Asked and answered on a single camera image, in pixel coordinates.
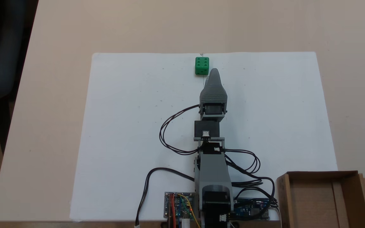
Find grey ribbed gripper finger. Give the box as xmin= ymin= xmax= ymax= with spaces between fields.
xmin=200 ymin=68 xmax=228 ymax=103

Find green dice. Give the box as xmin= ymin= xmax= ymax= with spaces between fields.
xmin=195 ymin=57 xmax=210 ymax=76

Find white paper sheet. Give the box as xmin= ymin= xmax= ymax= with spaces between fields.
xmin=69 ymin=52 xmax=339 ymax=221

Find grey circuit board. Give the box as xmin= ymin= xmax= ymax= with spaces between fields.
xmin=164 ymin=192 xmax=196 ymax=219

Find blue circuit board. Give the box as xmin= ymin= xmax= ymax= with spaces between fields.
xmin=233 ymin=198 xmax=270 ymax=220

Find brown cardboard box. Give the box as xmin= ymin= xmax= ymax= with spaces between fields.
xmin=276 ymin=170 xmax=365 ymax=228

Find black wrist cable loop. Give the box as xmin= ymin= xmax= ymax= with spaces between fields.
xmin=159 ymin=104 xmax=202 ymax=155

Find black forearm cable bundle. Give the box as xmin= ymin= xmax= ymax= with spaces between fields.
xmin=222 ymin=147 xmax=261 ymax=174

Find black cable with white plug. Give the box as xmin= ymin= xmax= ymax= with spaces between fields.
xmin=135 ymin=168 xmax=196 ymax=227

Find yellow wire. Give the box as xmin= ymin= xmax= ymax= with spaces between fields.
xmin=177 ymin=194 xmax=201 ymax=228

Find black base cable bundle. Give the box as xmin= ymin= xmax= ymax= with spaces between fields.
xmin=232 ymin=177 xmax=279 ymax=219

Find red wire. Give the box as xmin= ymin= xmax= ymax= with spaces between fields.
xmin=169 ymin=194 xmax=176 ymax=228

